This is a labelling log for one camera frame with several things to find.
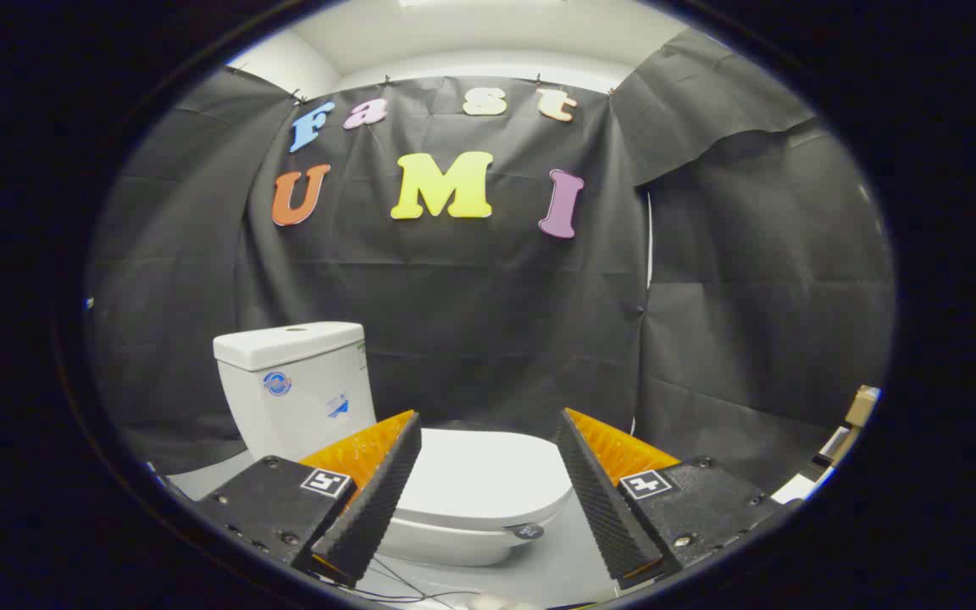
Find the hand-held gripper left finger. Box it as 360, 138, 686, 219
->
191, 410, 423, 588

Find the thin black cable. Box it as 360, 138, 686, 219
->
365, 555, 476, 605

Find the cardboard box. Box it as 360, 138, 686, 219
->
844, 385, 881, 430

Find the black backdrop cloth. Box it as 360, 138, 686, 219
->
86, 30, 896, 496

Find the white toilet lid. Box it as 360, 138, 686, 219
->
391, 428, 574, 531

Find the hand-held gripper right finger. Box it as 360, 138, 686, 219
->
556, 408, 798, 590

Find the white toilet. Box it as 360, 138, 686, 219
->
213, 322, 574, 568

